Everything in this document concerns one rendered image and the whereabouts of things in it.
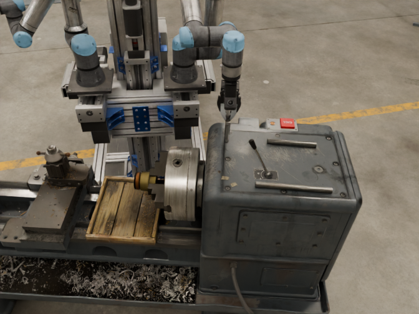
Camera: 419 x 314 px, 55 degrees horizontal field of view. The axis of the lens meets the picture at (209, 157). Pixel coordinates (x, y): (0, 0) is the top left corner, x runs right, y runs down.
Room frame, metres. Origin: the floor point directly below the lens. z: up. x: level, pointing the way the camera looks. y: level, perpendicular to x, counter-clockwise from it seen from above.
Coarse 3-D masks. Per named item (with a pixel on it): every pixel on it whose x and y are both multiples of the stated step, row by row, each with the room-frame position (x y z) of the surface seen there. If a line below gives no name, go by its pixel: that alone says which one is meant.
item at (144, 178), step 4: (136, 172) 1.18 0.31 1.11; (140, 172) 1.18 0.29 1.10; (144, 172) 1.17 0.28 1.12; (148, 172) 1.17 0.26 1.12; (136, 176) 1.15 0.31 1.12; (140, 176) 1.15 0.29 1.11; (144, 176) 1.14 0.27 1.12; (148, 176) 1.14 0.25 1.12; (152, 176) 1.16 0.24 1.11; (156, 176) 1.16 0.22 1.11; (136, 180) 1.13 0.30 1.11; (140, 180) 1.13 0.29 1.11; (144, 180) 1.13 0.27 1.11; (148, 180) 1.13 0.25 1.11; (152, 180) 1.14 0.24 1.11; (156, 180) 1.18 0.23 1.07; (136, 184) 1.12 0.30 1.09; (140, 184) 1.12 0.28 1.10; (144, 184) 1.12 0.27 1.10; (136, 188) 1.12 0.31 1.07; (140, 188) 1.11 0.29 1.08; (144, 188) 1.11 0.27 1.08
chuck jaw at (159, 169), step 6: (162, 150) 1.24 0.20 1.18; (162, 156) 1.20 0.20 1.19; (156, 162) 1.19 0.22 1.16; (162, 162) 1.19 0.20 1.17; (150, 168) 1.17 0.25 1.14; (156, 168) 1.17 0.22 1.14; (162, 168) 1.17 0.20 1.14; (150, 174) 1.16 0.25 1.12; (156, 174) 1.16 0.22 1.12; (162, 174) 1.16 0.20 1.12
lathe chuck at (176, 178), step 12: (168, 156) 1.15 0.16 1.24; (180, 156) 1.15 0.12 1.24; (168, 168) 1.10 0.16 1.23; (180, 168) 1.10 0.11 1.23; (168, 180) 1.05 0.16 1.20; (180, 180) 1.06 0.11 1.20; (168, 192) 1.02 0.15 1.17; (180, 192) 1.02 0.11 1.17; (168, 204) 1.00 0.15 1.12; (180, 204) 1.00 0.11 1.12; (168, 216) 1.00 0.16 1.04; (180, 216) 1.00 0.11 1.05
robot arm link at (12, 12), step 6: (0, 0) 1.75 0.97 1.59; (6, 0) 1.75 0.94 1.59; (12, 0) 1.76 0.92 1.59; (18, 0) 1.77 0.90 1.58; (0, 6) 1.73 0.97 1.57; (6, 6) 1.74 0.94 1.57; (12, 6) 1.75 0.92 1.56; (18, 6) 1.76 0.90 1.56; (24, 6) 1.78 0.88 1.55; (6, 12) 1.74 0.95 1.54; (12, 12) 1.75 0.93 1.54; (18, 12) 1.76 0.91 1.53
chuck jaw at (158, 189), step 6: (150, 186) 1.11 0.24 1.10; (156, 186) 1.11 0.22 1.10; (162, 186) 1.11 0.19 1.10; (150, 192) 1.09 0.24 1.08; (156, 192) 1.07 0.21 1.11; (162, 192) 1.08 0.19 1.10; (156, 198) 1.04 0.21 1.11; (162, 198) 1.04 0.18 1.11; (156, 204) 1.02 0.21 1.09; (162, 204) 1.02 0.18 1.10; (168, 210) 1.00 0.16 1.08
